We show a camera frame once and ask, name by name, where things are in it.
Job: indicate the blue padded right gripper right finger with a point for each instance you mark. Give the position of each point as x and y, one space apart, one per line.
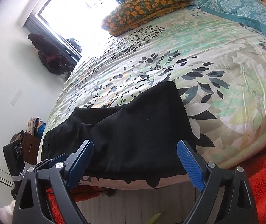
238 204

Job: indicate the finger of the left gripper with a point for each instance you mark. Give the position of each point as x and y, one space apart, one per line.
49 163

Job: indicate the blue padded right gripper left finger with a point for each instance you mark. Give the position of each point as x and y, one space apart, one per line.
32 204

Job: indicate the black pants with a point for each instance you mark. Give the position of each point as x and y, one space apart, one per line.
135 141

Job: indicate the pile of clothes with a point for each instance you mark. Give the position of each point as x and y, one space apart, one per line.
36 127

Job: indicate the dark curtain left of window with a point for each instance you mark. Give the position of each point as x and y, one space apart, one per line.
37 26

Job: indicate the floral leaf bedspread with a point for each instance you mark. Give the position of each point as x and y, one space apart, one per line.
218 66

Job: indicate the orange floral folded quilt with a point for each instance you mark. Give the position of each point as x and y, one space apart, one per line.
135 13

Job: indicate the teal damask pillow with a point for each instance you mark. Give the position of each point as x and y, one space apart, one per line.
248 12

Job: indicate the white wall switch plate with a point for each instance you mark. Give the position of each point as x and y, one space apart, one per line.
16 97

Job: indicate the dark clothes hanging on wall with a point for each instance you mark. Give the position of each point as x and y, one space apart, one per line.
51 56

